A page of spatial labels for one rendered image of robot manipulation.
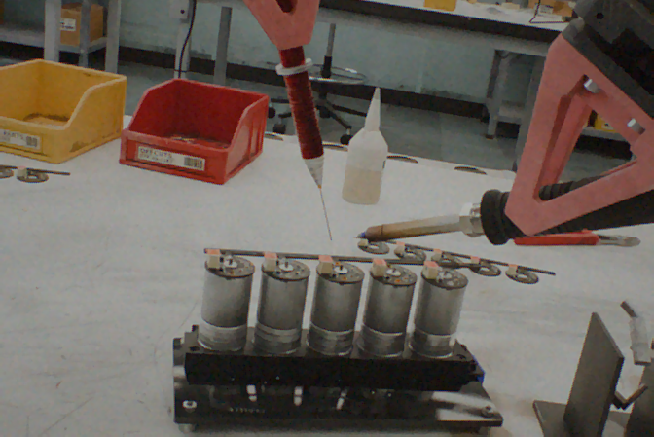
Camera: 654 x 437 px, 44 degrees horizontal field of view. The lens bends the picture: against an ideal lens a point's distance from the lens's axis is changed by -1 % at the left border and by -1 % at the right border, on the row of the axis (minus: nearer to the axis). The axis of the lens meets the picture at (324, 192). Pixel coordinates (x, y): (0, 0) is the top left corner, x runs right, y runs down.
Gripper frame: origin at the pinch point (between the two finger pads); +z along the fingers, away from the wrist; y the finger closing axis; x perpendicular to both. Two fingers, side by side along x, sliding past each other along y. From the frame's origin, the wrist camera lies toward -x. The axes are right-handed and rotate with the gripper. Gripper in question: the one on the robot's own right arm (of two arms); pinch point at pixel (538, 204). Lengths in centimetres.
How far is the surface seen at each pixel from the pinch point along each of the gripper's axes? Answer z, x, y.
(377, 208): 21.7, -12.5, -26.7
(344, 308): 11.2, -3.4, 0.0
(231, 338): 14.8, -5.8, 3.9
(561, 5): 74, -104, -391
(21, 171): 31.8, -31.8, -7.0
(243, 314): 13.7, -6.2, 3.3
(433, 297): 9.1, -0.9, -3.5
